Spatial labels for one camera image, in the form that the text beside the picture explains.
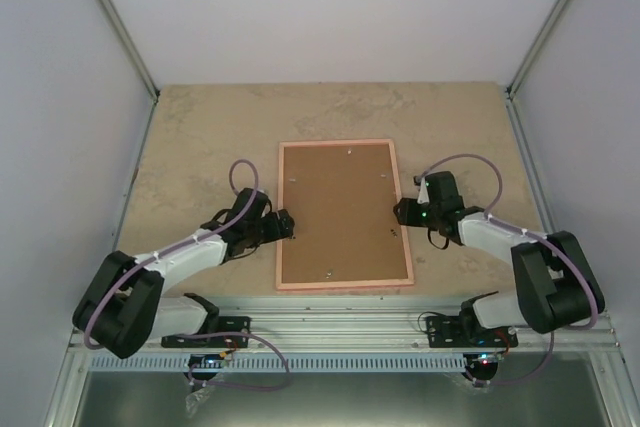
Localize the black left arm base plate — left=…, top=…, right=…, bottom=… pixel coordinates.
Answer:
left=160, top=316, right=251, bottom=350

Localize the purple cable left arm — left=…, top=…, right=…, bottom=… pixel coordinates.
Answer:
left=83, top=159, right=292, bottom=392

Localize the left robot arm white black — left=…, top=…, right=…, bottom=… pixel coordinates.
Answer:
left=72, top=188, right=295, bottom=359

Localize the metal sheet front panel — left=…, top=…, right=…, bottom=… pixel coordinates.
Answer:
left=46, top=352, right=639, bottom=426

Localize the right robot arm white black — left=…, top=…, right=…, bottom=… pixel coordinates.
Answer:
left=393, top=171, right=605, bottom=346

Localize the aluminium side rail right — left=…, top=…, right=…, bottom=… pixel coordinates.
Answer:
left=504, top=91, right=586, bottom=311

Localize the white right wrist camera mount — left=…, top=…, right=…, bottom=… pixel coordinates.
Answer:
left=414, top=176, right=430, bottom=205

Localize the aluminium corner post left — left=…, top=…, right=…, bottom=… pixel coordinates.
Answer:
left=96, top=0, right=160, bottom=103

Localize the pink picture frame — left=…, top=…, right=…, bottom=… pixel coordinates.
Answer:
left=274, top=137, right=417, bottom=294

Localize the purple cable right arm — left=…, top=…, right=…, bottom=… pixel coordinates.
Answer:
left=419, top=154, right=599, bottom=388

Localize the aluminium rail front beam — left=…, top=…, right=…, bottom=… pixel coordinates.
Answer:
left=68, top=296, right=621, bottom=354

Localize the aluminium corner post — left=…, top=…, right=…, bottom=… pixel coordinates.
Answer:
left=96, top=0, right=160, bottom=103
left=505, top=0, right=573, bottom=101

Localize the grey slotted cable duct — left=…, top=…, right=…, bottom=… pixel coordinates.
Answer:
left=87, top=352, right=506, bottom=373

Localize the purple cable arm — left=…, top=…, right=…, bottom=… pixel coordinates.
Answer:
left=83, top=159, right=292, bottom=392
left=419, top=154, right=599, bottom=388

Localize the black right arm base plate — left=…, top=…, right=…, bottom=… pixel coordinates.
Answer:
left=419, top=315, right=519, bottom=350

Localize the aluminium corner post right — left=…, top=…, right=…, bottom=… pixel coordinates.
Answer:
left=505, top=0, right=573, bottom=101

